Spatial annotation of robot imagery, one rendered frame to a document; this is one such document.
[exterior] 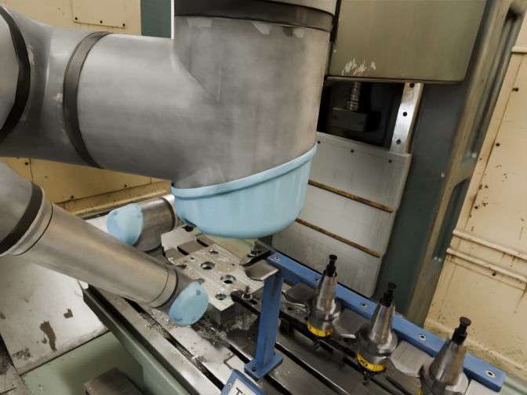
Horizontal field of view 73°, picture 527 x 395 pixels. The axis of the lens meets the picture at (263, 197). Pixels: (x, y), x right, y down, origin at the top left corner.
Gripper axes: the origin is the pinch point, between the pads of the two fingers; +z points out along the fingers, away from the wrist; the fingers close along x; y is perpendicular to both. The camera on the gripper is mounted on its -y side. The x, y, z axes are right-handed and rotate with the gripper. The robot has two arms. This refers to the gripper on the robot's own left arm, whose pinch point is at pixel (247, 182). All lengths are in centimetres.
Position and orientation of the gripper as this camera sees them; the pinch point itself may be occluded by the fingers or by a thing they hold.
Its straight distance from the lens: 91.0
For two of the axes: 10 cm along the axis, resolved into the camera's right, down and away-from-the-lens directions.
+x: 7.4, 3.1, -5.9
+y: -0.9, 9.2, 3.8
